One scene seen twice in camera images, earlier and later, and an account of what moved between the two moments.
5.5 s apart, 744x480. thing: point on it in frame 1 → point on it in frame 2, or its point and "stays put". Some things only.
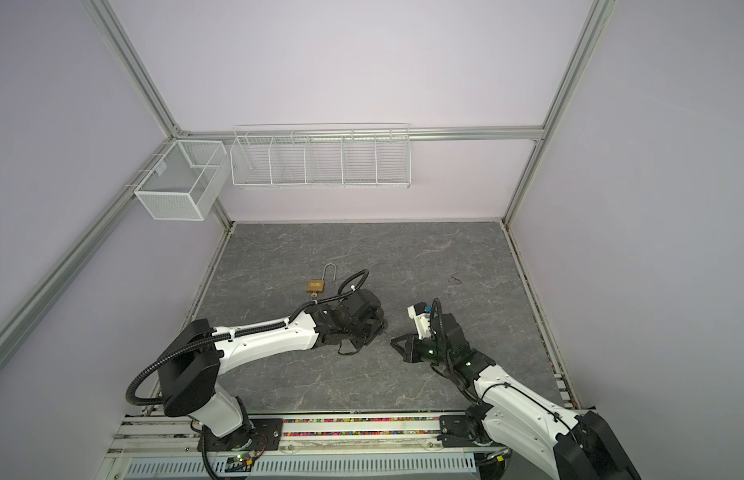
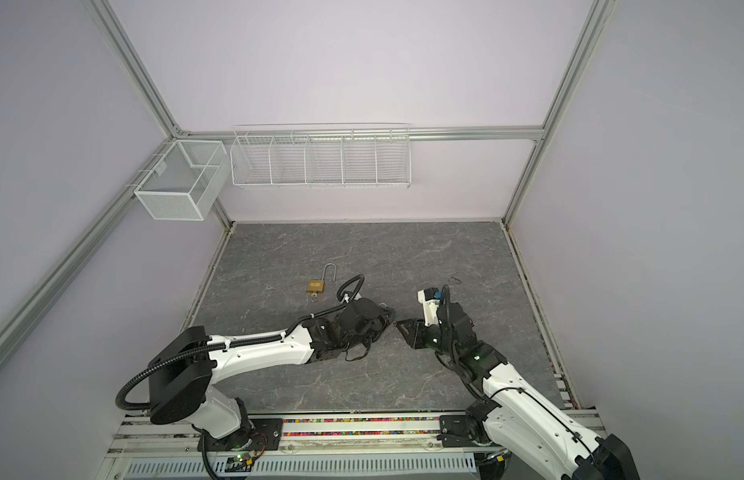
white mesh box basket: x=188 y=182 stays put
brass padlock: x=317 y=286 stays put
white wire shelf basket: x=371 y=155 stays put
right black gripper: x=410 y=351 → x=416 y=337
